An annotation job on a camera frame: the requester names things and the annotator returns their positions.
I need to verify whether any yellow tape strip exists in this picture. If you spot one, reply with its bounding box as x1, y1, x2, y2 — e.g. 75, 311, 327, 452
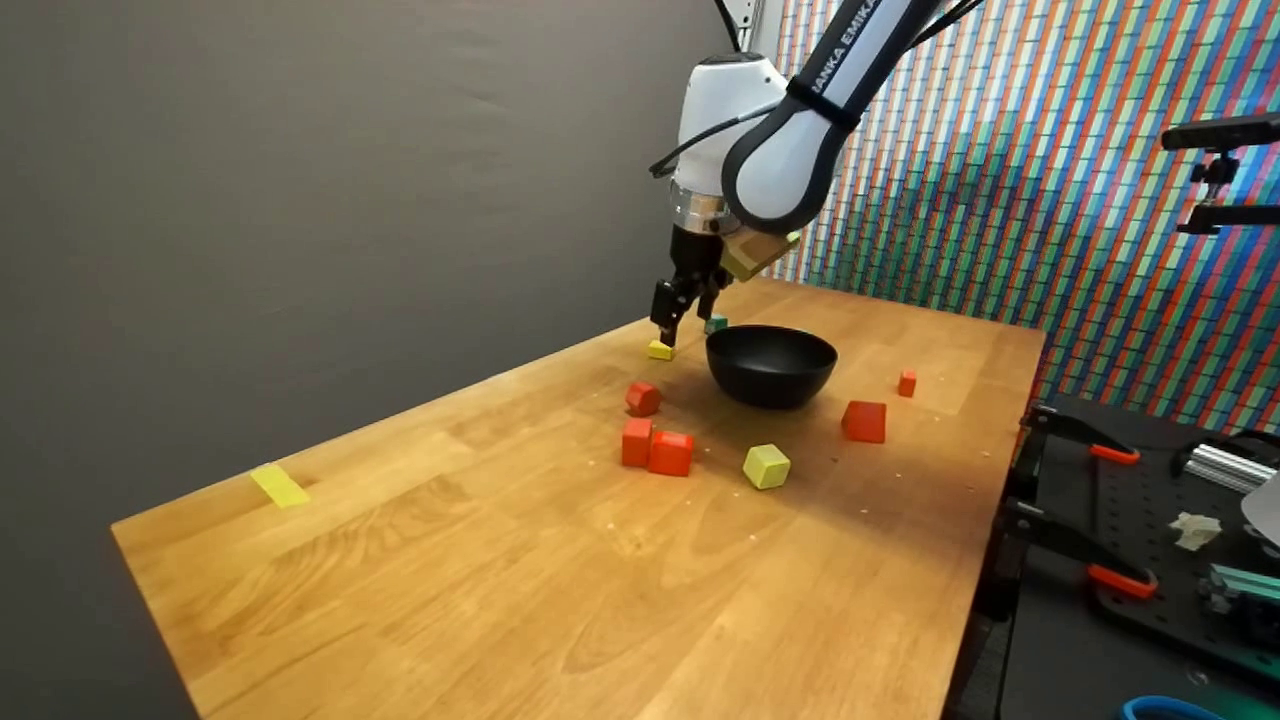
248, 463, 315, 511

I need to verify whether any white metal bracket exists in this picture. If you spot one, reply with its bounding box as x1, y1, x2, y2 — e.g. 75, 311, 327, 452
1177, 434, 1280, 495

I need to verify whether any teal handled tool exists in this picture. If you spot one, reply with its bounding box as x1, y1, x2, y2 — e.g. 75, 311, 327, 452
1206, 555, 1280, 615

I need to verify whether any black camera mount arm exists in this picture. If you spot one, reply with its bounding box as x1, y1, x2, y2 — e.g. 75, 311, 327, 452
1156, 113, 1280, 238

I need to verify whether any black round bowl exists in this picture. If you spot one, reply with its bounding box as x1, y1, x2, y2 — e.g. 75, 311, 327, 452
704, 319, 844, 412

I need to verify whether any crumpled white paper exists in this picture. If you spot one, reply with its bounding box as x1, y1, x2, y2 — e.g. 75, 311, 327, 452
1167, 506, 1224, 553

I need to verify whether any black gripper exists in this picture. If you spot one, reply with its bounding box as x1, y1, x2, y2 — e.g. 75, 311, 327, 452
643, 224, 734, 353

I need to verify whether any black clamp orange handle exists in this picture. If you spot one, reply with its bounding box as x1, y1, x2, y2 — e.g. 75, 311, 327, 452
1008, 495, 1165, 607
1030, 401, 1147, 471

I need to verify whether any black perforated breadboard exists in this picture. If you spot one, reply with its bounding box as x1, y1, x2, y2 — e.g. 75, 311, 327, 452
952, 396, 1280, 720

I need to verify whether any lime yellow wooden cube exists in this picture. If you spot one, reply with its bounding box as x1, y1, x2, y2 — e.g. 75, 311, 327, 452
741, 441, 797, 493

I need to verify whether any pale grey rounded object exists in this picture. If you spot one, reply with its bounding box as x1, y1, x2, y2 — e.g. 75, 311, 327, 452
1236, 471, 1280, 555

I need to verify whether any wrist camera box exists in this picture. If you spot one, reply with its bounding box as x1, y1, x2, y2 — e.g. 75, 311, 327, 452
715, 218, 809, 285

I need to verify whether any grey collapsible backdrop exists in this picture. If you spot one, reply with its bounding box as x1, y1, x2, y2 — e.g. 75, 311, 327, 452
0, 0, 753, 720

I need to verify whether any diagonally striped fabric screen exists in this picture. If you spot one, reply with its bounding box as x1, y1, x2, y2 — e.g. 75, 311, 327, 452
744, 0, 1280, 434

